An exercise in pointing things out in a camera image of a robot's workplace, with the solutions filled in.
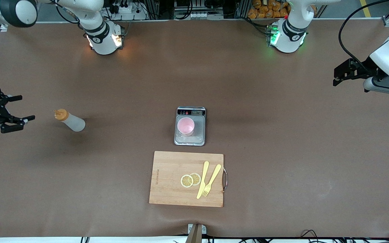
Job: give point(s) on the yellow plastic knife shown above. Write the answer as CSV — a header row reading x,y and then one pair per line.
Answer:
x,y
204,175

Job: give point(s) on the white power strip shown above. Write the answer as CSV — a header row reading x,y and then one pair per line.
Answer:
x,y
127,9

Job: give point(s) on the grey digital kitchen scale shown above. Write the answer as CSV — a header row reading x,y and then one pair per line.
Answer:
x,y
199,136

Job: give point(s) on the lemon slice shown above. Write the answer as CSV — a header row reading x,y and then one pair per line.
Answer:
x,y
186,181
197,178

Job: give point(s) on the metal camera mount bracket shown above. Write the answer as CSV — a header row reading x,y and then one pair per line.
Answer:
x,y
197,233

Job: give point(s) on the orange snack packet pile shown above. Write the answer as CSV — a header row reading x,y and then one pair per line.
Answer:
x,y
268,10

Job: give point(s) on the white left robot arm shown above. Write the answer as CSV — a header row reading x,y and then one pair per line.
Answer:
x,y
290,33

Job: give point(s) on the yellow plastic fork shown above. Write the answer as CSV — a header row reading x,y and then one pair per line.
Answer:
x,y
214,175

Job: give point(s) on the translucent sauce bottle orange cap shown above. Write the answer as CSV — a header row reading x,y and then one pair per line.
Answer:
x,y
74,123

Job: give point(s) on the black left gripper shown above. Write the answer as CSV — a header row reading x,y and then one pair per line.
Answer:
x,y
364,68

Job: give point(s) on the pink plastic cup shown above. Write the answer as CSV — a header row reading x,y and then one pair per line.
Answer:
x,y
185,126

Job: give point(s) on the brown table cover mat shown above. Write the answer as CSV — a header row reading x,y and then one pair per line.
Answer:
x,y
113,189

